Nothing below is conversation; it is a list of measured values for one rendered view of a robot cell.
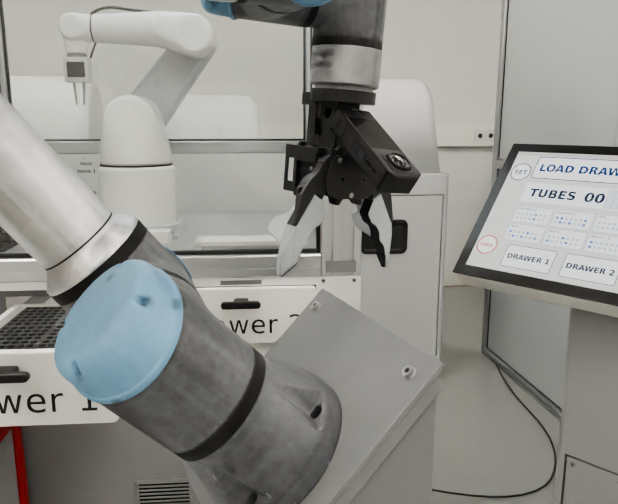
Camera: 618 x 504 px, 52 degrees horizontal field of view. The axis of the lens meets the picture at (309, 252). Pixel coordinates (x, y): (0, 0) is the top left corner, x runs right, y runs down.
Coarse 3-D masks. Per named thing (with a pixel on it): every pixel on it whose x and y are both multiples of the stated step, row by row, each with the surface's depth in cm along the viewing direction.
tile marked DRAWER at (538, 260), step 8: (512, 248) 115; (520, 248) 114; (528, 248) 113; (536, 248) 113; (504, 256) 115; (512, 256) 114; (520, 256) 114; (528, 256) 113; (536, 256) 112; (544, 256) 111; (552, 256) 110; (504, 264) 115; (512, 264) 114; (520, 264) 113; (528, 264) 112; (536, 264) 111; (544, 264) 110; (552, 264) 109; (536, 272) 110; (544, 272) 109
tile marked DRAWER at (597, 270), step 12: (564, 264) 108; (576, 264) 106; (588, 264) 105; (600, 264) 104; (612, 264) 103; (564, 276) 106; (576, 276) 105; (588, 276) 104; (600, 276) 103; (612, 276) 102
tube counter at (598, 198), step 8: (592, 192) 112; (600, 192) 111; (608, 192) 110; (616, 192) 109; (584, 200) 112; (592, 200) 111; (600, 200) 110; (608, 200) 109; (616, 200) 108; (600, 208) 109; (608, 208) 109; (616, 208) 108
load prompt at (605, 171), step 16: (544, 160) 122; (560, 160) 120; (576, 160) 118; (592, 160) 116; (608, 160) 114; (544, 176) 120; (560, 176) 118; (576, 176) 116; (592, 176) 114; (608, 176) 112
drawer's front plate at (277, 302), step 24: (216, 288) 121; (240, 288) 121; (264, 288) 121; (288, 288) 122; (312, 288) 122; (216, 312) 121; (240, 312) 122; (264, 312) 122; (288, 312) 123; (240, 336) 123; (264, 336) 123
